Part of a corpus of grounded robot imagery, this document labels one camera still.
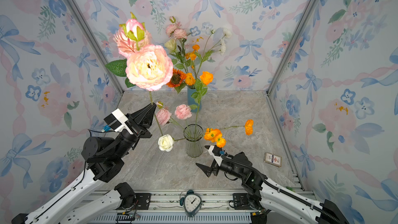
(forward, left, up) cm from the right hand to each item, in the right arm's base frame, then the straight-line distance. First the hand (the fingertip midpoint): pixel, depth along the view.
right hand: (202, 153), depth 72 cm
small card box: (+4, -40, -16) cm, 43 cm away
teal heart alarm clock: (-18, +4, -13) cm, 22 cm away
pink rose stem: (+12, +8, +16) cm, 22 cm away
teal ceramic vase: (+40, +8, -9) cm, 42 cm away
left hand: (+3, +15, +32) cm, 36 cm away
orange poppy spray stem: (0, -5, +17) cm, 18 cm away
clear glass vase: (+10, +4, 0) cm, 11 cm away
